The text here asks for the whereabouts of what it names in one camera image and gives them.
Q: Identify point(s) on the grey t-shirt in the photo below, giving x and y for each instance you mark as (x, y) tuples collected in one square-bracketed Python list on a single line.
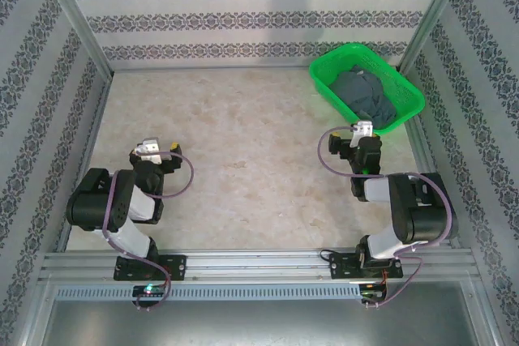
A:
[(365, 95)]

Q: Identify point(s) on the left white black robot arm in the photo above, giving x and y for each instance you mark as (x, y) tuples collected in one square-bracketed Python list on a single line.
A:
[(121, 204)]

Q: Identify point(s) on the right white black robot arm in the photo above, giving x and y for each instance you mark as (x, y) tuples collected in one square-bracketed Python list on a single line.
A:
[(421, 216)]

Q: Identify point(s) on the green plastic basket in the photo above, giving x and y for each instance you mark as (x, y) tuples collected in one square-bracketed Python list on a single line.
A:
[(324, 74)]

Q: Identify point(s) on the left controller board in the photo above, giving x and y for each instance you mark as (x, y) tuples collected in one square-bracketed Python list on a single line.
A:
[(148, 291)]

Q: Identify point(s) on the controller board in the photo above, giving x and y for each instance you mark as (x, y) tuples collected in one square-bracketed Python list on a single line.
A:
[(371, 288), (148, 291)]

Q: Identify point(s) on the right controller board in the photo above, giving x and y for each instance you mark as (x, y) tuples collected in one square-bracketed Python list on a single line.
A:
[(371, 288)]

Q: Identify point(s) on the sheet metal tray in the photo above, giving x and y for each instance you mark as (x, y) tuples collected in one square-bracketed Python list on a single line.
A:
[(259, 321)]

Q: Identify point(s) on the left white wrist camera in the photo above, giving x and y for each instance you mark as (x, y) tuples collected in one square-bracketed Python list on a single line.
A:
[(149, 150)]

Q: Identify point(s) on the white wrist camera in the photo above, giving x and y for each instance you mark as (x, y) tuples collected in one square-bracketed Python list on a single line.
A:
[(362, 130), (149, 150)]

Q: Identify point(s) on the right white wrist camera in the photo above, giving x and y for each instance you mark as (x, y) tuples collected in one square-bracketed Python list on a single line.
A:
[(362, 130)]

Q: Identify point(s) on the left black mount plate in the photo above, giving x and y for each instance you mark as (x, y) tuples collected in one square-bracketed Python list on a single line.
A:
[(174, 267)]

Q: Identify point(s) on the black mount plate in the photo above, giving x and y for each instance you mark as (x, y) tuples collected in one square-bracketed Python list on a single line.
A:
[(342, 267), (174, 267)]

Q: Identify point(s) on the right black mount plate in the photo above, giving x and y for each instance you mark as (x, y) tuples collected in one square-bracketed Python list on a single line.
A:
[(342, 267)]

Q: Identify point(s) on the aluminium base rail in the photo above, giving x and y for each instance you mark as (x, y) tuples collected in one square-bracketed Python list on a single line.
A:
[(259, 261)]

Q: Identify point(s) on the right aluminium frame post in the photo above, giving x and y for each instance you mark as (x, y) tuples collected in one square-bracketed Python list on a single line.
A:
[(434, 14)]

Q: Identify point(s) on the aluminium frame post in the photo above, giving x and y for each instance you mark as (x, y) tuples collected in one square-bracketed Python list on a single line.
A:
[(434, 14), (77, 22)]

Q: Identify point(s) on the left aluminium frame post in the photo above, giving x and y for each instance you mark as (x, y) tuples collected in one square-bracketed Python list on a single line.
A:
[(77, 22)]

